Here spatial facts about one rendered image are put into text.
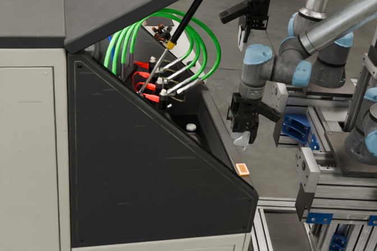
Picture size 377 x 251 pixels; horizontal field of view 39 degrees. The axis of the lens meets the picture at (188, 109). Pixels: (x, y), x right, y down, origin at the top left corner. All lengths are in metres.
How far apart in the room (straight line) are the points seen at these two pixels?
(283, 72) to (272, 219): 1.34
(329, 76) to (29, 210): 1.25
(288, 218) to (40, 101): 1.71
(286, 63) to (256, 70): 0.09
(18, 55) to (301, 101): 1.27
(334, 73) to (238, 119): 0.69
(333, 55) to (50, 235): 1.24
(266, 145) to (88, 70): 2.41
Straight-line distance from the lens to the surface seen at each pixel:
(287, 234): 2.69
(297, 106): 2.24
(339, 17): 1.61
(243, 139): 1.67
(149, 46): 2.05
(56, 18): 1.37
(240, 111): 1.61
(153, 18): 2.73
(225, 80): 4.28
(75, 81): 1.33
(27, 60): 1.31
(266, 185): 3.27
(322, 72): 2.20
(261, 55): 1.51
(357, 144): 1.80
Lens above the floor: 2.04
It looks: 32 degrees down
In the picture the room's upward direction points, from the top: 7 degrees clockwise
